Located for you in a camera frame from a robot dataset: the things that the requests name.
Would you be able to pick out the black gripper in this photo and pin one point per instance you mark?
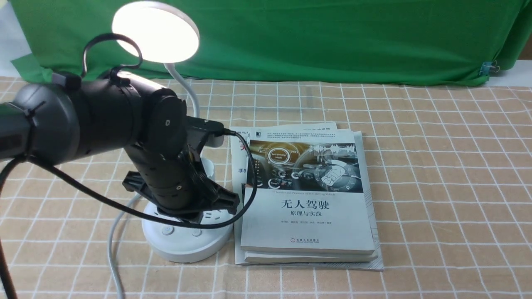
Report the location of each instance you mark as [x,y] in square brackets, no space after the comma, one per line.
[179,187]

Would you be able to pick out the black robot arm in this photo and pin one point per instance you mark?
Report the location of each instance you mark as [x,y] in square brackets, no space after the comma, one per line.
[73,119]

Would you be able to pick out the white desk lamp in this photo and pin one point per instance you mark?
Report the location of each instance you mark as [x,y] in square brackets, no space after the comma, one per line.
[164,34]

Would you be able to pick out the middle white book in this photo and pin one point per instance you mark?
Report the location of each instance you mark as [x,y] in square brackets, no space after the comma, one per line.
[365,253]

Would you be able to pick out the top book self-driving cover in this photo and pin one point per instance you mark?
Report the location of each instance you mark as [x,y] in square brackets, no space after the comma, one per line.
[307,199]

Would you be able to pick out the tan checkered tablecloth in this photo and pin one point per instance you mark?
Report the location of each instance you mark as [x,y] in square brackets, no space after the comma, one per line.
[450,174]

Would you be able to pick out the green backdrop cloth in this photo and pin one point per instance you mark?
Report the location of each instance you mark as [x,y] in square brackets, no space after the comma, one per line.
[411,42]

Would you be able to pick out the binder clip on backdrop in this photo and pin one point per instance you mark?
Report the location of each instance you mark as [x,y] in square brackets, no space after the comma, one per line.
[490,67]

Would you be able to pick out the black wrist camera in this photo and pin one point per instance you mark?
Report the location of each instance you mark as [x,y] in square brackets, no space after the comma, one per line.
[203,132]

